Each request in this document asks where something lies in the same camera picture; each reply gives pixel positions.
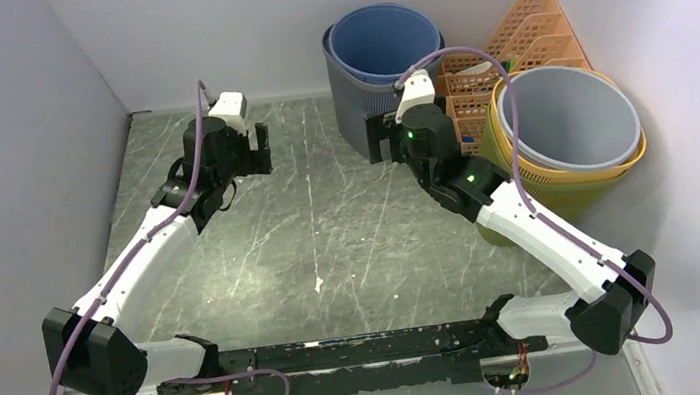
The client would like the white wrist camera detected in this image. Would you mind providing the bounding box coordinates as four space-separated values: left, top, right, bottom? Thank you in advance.
208 91 248 135
394 69 435 124

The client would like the blue plastic bucket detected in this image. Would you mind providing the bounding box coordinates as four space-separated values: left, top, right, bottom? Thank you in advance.
327 2 443 85

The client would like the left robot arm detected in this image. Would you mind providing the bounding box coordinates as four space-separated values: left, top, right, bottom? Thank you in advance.
41 115 273 395

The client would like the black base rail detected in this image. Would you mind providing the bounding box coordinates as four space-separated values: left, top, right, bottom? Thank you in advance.
157 316 548 395

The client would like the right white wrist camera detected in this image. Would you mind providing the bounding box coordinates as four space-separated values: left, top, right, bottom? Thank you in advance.
394 69 435 124

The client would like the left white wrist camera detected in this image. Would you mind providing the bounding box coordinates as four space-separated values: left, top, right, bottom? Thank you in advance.
208 91 248 135

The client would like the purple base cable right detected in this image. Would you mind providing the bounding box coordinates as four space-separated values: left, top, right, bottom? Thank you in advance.
490 349 603 395

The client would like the dark grey mesh basket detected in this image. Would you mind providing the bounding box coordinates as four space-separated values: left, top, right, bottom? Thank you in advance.
320 13 460 168

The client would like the light grey plastic bucket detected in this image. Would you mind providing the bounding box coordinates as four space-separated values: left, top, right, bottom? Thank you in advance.
493 65 642 172

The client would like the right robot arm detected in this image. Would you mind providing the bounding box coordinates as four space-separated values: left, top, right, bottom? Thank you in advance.
366 103 655 355

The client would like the olive green mesh basket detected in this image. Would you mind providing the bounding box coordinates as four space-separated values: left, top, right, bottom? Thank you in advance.
463 118 622 251

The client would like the orange plastic file organizer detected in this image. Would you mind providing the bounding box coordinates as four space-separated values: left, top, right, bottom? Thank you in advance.
436 0 590 154

